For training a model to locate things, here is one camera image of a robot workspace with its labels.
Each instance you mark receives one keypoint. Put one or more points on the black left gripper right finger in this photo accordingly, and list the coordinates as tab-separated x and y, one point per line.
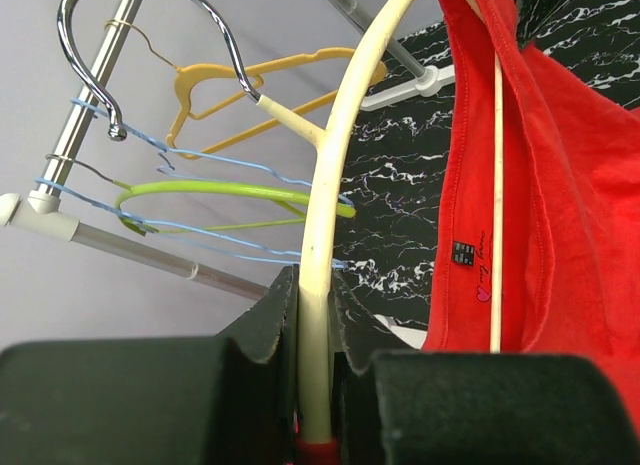
397	405

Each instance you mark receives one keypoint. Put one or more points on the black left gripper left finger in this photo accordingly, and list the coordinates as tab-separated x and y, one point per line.
226	398

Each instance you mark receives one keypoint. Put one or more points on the cream white hanger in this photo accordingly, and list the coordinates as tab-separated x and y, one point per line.
331	144

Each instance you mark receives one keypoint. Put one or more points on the neon green hanger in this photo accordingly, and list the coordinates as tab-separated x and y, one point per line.
225	195

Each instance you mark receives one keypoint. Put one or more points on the light blue wire hanger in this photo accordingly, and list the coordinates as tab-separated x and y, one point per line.
164	149

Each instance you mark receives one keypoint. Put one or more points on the red tank top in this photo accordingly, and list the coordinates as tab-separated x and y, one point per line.
571	207

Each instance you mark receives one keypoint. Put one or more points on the yellow hanger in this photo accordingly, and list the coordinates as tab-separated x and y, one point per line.
187	78

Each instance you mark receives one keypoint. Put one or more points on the empty light blue hanger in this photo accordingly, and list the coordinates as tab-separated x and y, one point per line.
277	256

